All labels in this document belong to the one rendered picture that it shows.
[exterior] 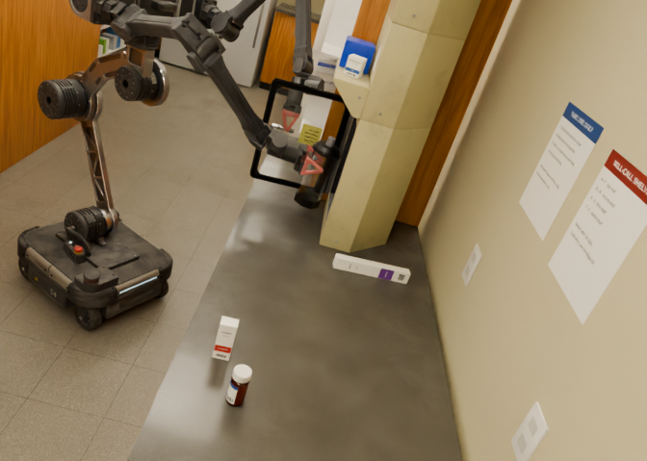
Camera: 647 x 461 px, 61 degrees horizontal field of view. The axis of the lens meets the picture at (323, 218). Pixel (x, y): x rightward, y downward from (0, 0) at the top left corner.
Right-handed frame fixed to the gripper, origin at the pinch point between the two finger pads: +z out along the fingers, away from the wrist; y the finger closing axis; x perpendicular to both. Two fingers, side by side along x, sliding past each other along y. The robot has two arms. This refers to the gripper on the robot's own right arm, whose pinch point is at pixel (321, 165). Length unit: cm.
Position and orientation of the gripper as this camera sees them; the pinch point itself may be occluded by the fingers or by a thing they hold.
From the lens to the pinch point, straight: 198.7
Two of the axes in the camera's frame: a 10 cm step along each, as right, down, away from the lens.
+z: 9.3, 3.3, 1.7
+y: 0.1, -4.8, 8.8
